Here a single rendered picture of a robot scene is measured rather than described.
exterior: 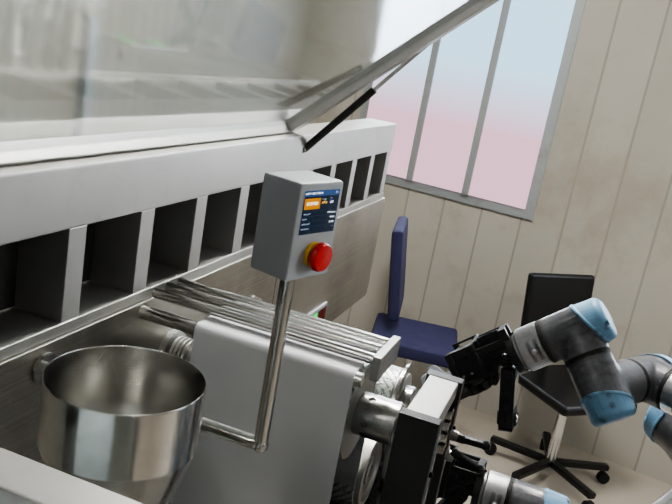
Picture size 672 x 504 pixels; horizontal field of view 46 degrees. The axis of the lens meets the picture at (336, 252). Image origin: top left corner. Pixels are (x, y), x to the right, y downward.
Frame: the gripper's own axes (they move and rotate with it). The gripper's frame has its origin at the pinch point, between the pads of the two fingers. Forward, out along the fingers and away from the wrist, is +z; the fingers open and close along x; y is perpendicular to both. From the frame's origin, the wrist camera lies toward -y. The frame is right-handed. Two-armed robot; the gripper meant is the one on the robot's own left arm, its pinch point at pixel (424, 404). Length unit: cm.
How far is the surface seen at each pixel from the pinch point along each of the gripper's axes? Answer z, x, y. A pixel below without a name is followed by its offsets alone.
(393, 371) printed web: 1.0, 3.2, 8.2
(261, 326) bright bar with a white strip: 2.3, 34.4, 27.1
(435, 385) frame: -16.3, 33.9, 10.1
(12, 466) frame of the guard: -18, 99, 30
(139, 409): 0, 68, 27
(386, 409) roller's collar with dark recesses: -6.2, 28.9, 8.5
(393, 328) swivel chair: 96, -246, -19
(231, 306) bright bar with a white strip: 7.2, 30.9, 31.5
